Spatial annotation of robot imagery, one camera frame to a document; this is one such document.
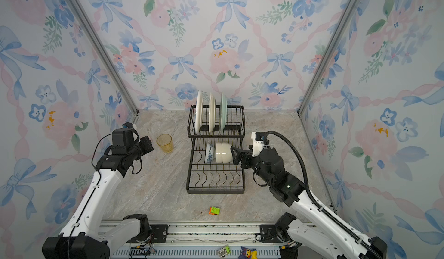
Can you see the green plate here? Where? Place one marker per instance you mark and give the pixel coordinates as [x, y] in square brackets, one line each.
[223, 113]

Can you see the purple yellow toy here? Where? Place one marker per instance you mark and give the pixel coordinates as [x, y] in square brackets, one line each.
[248, 253]

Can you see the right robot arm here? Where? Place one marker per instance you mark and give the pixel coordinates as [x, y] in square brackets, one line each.
[329, 235]

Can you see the black wire dish rack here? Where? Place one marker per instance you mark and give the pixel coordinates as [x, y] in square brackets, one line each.
[215, 178]

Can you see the blue floral bowl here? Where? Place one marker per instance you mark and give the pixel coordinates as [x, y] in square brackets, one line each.
[210, 153]

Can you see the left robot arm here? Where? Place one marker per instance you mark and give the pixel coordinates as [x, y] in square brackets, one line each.
[80, 238]

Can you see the cream plate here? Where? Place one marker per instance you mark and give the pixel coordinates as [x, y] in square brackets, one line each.
[212, 113]

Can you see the small colourful toy cube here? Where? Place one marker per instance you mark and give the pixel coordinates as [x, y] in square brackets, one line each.
[214, 210]

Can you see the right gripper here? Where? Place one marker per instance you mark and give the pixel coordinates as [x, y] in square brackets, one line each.
[242, 155]

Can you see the white plate with blue rim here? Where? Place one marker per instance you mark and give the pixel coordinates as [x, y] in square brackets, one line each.
[198, 112]

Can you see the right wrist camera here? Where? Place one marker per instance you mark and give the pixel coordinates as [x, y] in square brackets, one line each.
[258, 143]

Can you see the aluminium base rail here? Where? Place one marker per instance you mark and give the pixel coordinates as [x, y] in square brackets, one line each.
[201, 240]

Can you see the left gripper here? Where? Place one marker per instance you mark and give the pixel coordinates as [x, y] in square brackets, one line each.
[146, 142]

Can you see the green white small box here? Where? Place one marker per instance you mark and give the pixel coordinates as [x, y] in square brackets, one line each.
[224, 251]

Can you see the yellow transparent cup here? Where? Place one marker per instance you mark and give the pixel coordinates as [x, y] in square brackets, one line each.
[165, 142]

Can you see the cream ceramic bowl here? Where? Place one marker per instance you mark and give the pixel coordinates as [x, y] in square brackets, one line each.
[223, 153]

